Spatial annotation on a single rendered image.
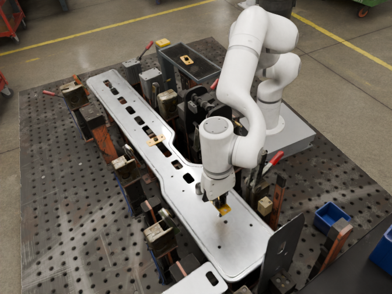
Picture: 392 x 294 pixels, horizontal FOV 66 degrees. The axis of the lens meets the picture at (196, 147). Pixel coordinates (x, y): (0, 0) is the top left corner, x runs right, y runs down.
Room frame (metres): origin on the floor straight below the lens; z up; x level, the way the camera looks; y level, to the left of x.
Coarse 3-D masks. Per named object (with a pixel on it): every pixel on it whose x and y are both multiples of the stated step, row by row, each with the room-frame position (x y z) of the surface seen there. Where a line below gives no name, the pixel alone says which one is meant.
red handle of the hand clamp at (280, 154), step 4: (280, 152) 0.66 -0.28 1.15; (276, 156) 0.66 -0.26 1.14; (280, 156) 0.65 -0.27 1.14; (272, 160) 0.65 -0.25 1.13; (276, 160) 0.65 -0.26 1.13; (268, 164) 0.65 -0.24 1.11; (272, 164) 0.64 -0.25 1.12; (264, 168) 0.64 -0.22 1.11; (268, 168) 0.64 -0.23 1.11; (264, 172) 0.63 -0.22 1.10; (252, 184) 0.61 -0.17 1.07
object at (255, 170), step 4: (264, 152) 0.61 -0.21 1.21; (264, 156) 0.61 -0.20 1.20; (260, 160) 0.60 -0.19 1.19; (264, 160) 0.61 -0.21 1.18; (260, 164) 0.60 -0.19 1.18; (256, 168) 0.62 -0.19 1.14; (260, 168) 0.60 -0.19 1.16; (252, 172) 0.62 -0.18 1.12; (256, 172) 0.60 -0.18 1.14; (260, 172) 0.60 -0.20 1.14; (248, 176) 0.62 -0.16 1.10; (252, 176) 0.62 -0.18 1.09; (256, 176) 0.60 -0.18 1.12; (260, 176) 0.60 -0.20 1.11; (248, 180) 0.62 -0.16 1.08; (252, 180) 0.62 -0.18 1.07; (256, 180) 0.59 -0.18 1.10; (248, 184) 0.62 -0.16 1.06; (256, 184) 0.60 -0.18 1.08
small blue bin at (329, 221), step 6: (330, 204) 0.67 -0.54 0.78; (318, 210) 0.64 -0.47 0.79; (324, 210) 0.66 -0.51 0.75; (330, 210) 0.66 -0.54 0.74; (336, 210) 0.64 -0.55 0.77; (318, 216) 0.61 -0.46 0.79; (324, 216) 0.66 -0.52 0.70; (330, 216) 0.65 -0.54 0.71; (336, 216) 0.63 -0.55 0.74; (342, 216) 0.61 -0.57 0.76; (348, 216) 0.60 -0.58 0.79; (318, 222) 0.61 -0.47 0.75; (324, 222) 0.59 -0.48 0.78; (330, 222) 0.63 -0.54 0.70; (318, 228) 0.60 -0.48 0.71; (324, 228) 0.58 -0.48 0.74
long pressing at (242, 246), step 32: (96, 96) 1.35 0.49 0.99; (128, 96) 1.31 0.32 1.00; (128, 128) 1.05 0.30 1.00; (160, 128) 1.03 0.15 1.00; (160, 160) 0.83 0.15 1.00; (192, 192) 0.65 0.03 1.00; (192, 224) 0.52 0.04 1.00; (224, 224) 0.51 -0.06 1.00; (256, 224) 0.50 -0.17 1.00; (224, 256) 0.40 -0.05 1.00; (256, 256) 0.39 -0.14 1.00
